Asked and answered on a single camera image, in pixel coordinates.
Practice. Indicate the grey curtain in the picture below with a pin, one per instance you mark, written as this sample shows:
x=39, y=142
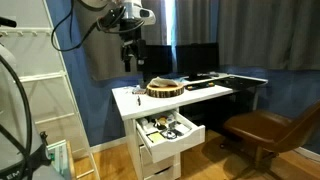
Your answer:
x=100, y=50
x=260, y=33

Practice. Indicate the silver bowl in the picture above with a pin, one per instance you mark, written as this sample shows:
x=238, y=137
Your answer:
x=163, y=81

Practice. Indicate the white ladder rack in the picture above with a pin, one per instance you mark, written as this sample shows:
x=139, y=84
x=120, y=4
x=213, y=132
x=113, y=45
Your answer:
x=41, y=77

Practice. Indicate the yellow notepad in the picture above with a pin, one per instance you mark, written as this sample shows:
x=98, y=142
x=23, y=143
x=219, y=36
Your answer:
x=155, y=137

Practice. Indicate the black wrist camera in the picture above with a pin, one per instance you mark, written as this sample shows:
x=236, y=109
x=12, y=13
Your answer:
x=111, y=18

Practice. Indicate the round wooden log slab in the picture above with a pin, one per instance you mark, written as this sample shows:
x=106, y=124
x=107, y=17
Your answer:
x=165, y=92

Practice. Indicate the black computer monitor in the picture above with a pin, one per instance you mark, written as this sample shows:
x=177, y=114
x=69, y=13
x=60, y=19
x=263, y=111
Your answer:
x=197, y=58
x=160, y=60

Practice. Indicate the brown leather chair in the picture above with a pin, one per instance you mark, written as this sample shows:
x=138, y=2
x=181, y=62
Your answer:
x=266, y=128

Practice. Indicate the black keyboard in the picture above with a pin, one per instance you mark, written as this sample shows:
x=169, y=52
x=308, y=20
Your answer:
x=199, y=86

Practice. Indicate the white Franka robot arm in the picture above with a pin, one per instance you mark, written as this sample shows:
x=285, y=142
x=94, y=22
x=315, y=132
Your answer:
x=133, y=6

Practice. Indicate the teal white box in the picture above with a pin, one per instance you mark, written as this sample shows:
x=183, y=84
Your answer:
x=59, y=160

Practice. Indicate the open white drawer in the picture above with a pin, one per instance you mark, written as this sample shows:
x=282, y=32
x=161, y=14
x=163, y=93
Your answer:
x=176, y=141

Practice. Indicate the white drawer cabinet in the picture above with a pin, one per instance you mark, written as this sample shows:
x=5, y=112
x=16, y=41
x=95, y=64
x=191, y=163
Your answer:
x=133, y=140

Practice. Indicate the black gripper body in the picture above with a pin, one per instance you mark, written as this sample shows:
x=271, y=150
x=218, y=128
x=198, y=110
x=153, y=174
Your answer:
x=133, y=45

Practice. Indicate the black desk mat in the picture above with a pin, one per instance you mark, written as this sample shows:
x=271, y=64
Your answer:
x=235, y=81

